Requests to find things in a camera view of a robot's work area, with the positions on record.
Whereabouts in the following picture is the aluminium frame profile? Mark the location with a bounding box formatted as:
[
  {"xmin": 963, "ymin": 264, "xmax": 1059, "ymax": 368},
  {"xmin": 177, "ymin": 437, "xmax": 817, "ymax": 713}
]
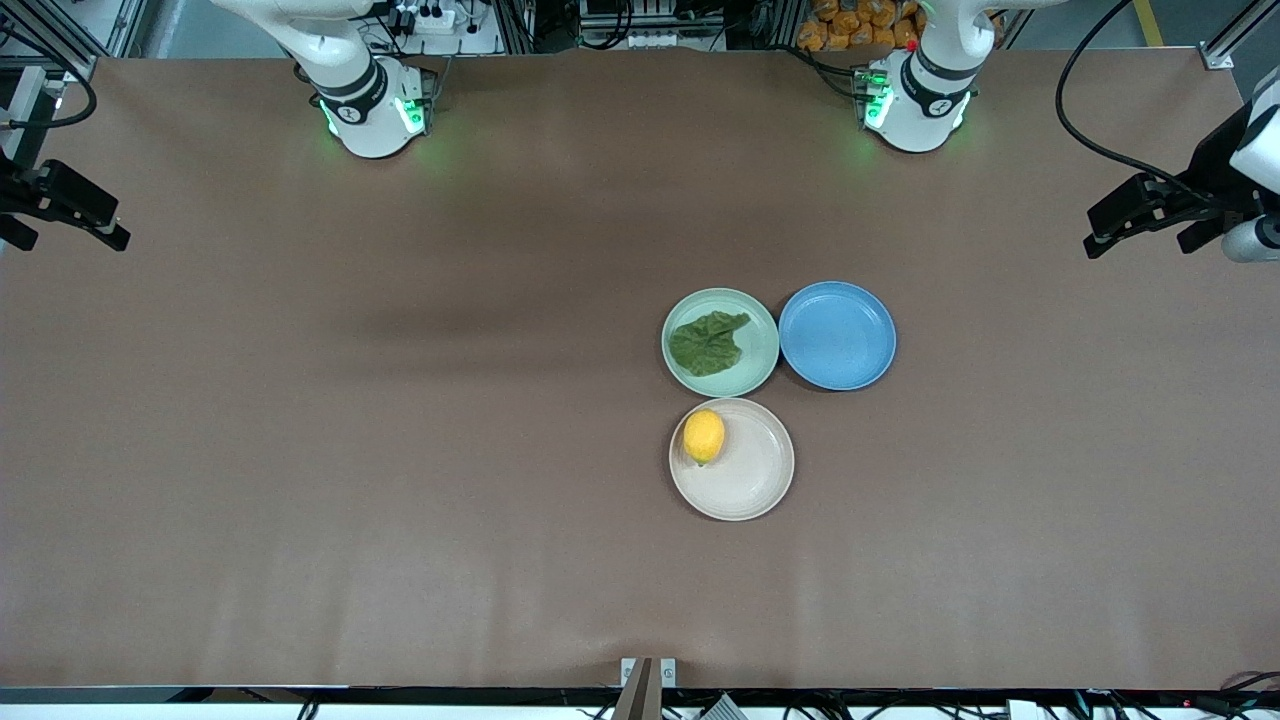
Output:
[
  {"xmin": 1198, "ymin": 0, "xmax": 1280, "ymax": 73},
  {"xmin": 0, "ymin": 0, "xmax": 151, "ymax": 166}
]

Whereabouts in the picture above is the metal equipment rack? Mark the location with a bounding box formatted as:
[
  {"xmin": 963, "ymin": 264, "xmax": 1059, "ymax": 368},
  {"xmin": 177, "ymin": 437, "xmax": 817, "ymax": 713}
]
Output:
[{"xmin": 575, "ymin": 0, "xmax": 731, "ymax": 52}]

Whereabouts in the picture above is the brown camera mount post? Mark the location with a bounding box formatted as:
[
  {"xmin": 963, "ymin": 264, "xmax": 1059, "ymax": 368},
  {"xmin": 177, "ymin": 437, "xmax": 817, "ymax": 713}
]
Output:
[{"xmin": 610, "ymin": 658, "xmax": 663, "ymax": 720}]

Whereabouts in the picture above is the light green plate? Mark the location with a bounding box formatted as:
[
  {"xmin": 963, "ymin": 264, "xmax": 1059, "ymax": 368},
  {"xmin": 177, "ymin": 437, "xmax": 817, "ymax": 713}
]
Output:
[{"xmin": 661, "ymin": 288, "xmax": 780, "ymax": 399}]

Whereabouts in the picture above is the green lettuce leaf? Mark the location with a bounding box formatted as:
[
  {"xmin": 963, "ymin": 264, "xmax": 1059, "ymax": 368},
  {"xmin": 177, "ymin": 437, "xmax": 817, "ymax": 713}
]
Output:
[{"xmin": 668, "ymin": 311, "xmax": 752, "ymax": 378}]

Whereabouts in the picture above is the yellow lemon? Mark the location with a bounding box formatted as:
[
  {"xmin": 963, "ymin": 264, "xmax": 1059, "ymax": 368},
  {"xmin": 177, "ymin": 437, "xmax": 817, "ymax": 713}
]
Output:
[{"xmin": 683, "ymin": 408, "xmax": 727, "ymax": 467}]

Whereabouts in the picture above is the silver table edge bracket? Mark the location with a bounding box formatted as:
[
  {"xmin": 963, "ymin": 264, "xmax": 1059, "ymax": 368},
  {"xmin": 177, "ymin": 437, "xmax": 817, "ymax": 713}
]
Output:
[{"xmin": 620, "ymin": 657, "xmax": 678, "ymax": 691}]

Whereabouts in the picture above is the beige plate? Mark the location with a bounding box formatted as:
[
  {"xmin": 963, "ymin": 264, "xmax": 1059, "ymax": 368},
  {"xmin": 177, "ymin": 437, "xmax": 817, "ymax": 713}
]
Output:
[{"xmin": 669, "ymin": 398, "xmax": 796, "ymax": 522}]

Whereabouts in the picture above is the white power strip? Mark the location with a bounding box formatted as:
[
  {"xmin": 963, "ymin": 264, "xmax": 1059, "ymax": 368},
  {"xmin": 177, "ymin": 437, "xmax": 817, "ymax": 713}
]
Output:
[{"xmin": 393, "ymin": 0, "xmax": 501, "ymax": 57}]

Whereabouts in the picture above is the blue plate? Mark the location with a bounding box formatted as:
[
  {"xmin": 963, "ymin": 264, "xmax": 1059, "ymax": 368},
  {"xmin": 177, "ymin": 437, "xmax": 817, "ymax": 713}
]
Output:
[{"xmin": 778, "ymin": 281, "xmax": 898, "ymax": 392}]

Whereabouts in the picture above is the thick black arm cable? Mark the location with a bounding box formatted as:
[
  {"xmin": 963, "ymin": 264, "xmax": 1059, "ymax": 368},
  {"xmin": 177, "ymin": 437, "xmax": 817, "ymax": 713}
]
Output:
[
  {"xmin": 0, "ymin": 25, "xmax": 98, "ymax": 132},
  {"xmin": 1055, "ymin": 0, "xmax": 1216, "ymax": 201}
]

